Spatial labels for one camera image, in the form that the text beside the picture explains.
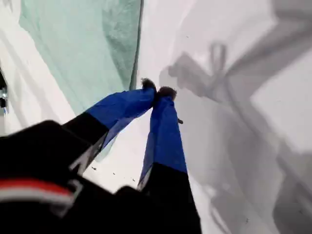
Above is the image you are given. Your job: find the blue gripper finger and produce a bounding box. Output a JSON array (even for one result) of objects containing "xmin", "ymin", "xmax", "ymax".
[
  {"xmin": 136, "ymin": 86, "xmax": 203, "ymax": 234},
  {"xmin": 60, "ymin": 78, "xmax": 157, "ymax": 176}
]

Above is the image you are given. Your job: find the pale green T-shirt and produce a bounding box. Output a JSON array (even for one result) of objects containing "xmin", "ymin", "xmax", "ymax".
[{"xmin": 19, "ymin": 0, "xmax": 144, "ymax": 117}]

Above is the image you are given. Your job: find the red white arm wire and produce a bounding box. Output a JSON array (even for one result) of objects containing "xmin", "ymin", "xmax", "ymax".
[{"xmin": 0, "ymin": 179, "xmax": 75, "ymax": 203}]

